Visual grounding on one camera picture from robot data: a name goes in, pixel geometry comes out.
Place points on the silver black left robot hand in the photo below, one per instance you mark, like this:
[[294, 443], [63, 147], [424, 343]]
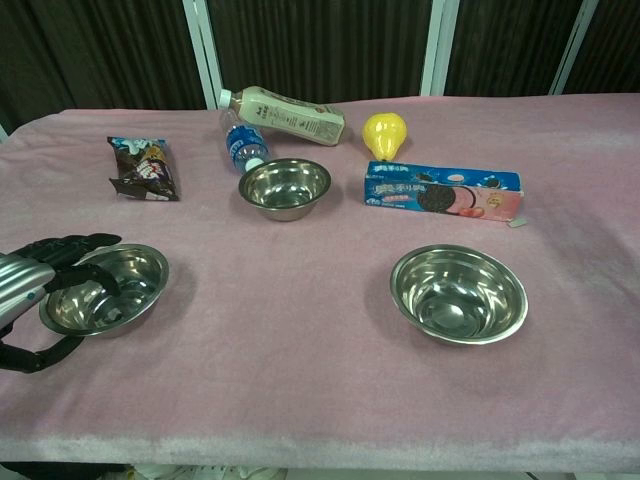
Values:
[[25, 280]]

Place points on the stainless steel bowl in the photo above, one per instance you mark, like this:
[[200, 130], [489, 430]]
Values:
[[135, 285], [460, 295], [285, 187]]

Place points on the dark snack packet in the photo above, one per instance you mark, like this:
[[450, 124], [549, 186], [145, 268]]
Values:
[[145, 170]]

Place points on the clear blue-label water bottle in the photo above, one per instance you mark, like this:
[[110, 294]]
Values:
[[245, 145]]

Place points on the pink tablecloth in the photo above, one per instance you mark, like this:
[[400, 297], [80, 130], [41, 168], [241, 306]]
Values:
[[300, 380]]

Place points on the beige milk tea bottle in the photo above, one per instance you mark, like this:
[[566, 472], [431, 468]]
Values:
[[295, 117]]

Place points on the dark pleated curtain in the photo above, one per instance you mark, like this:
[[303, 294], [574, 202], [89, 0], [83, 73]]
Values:
[[325, 45]]

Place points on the yellow plastic pear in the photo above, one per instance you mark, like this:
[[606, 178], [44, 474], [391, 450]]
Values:
[[384, 134]]

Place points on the blue pink cookie box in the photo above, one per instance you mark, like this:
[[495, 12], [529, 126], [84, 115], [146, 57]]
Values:
[[440, 192]]

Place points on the white frame post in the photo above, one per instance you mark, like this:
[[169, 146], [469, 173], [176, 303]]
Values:
[[575, 45], [437, 45], [205, 50]]

